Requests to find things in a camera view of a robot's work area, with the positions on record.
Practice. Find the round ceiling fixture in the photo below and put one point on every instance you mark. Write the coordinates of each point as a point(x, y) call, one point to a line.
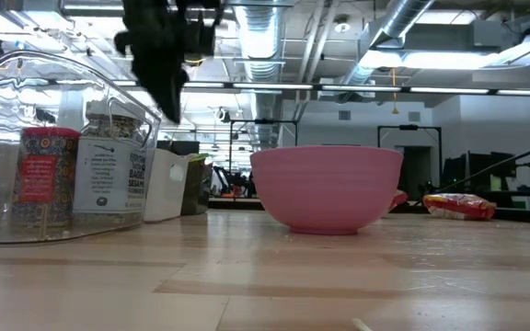
point(341, 25)

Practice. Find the grey wall vent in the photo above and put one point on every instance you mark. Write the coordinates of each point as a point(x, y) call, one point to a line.
point(344, 115)
point(413, 116)

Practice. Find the background robot arms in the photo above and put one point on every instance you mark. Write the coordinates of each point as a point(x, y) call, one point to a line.
point(233, 181)

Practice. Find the red lid spice jar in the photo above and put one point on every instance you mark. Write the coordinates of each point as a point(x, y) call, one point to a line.
point(44, 179)

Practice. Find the silver flexible air duct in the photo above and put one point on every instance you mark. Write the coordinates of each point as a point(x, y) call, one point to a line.
point(260, 37)

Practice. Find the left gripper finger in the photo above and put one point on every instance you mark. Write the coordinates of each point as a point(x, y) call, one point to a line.
point(169, 99)

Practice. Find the white lid spice jar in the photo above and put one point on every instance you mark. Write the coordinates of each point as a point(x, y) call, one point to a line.
point(108, 174)

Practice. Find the clear plastic container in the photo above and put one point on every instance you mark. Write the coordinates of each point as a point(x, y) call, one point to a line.
point(122, 119)

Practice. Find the black background equipment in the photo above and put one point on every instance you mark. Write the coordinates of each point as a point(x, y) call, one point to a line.
point(481, 172)

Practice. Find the silver spiral air duct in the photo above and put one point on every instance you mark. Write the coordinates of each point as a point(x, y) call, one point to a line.
point(398, 20)

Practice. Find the pink plastic bowl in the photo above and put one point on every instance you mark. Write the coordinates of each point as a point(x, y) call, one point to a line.
point(325, 188)

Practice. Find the black frame stand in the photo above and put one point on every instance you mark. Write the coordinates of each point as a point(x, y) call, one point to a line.
point(265, 121)
point(387, 128)

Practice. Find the linear ceiling light strip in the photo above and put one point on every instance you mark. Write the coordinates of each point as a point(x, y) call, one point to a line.
point(361, 88)

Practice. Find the red roast beef ramen pack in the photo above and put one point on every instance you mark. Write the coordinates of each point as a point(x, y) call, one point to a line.
point(397, 200)
point(458, 207)

